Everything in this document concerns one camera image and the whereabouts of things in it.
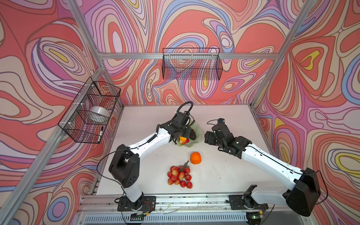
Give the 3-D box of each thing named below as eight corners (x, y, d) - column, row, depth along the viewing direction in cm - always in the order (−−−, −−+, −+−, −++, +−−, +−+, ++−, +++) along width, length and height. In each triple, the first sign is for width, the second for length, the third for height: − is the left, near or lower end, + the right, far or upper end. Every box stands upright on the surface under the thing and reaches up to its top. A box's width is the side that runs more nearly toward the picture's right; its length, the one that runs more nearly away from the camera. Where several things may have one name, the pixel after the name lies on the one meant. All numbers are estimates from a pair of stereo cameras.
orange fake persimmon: (190, 164, 88) (191, 161, 84) (190, 155, 92) (190, 152, 88) (201, 164, 88) (201, 161, 84) (200, 155, 92) (201, 152, 88)
